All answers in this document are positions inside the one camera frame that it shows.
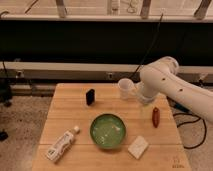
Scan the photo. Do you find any clear plastic cup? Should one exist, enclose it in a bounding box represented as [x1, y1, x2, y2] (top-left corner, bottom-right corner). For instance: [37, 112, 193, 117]
[118, 78, 134, 100]

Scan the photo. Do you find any white sponge block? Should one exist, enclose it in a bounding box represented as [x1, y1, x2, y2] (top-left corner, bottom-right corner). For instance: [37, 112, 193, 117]
[128, 136, 149, 159]

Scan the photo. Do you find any black floor cable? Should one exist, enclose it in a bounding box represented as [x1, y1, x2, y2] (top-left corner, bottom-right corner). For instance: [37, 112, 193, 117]
[172, 111, 208, 150]

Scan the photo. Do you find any blue box on floor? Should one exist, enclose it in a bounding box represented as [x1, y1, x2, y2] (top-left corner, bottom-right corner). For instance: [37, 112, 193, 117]
[174, 103, 188, 112]

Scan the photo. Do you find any white plastic bottle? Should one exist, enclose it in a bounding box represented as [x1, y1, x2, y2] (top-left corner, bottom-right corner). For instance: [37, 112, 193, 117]
[45, 126, 80, 162]

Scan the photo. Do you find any green bowl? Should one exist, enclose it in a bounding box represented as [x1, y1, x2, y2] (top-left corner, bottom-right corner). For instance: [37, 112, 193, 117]
[90, 113, 126, 150]

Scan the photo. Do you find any red-brown sausage toy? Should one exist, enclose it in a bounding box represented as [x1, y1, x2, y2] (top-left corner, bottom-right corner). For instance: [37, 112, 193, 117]
[152, 107, 160, 128]

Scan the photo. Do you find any black hanging cable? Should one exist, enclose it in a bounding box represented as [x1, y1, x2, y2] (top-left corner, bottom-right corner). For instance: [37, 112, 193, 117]
[129, 13, 164, 81]

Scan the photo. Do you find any black upright eraser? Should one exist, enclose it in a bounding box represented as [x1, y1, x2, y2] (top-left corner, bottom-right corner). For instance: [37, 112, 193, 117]
[86, 89, 95, 105]

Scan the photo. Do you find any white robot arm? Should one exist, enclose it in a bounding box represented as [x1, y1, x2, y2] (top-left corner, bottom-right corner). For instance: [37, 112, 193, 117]
[136, 57, 213, 123]

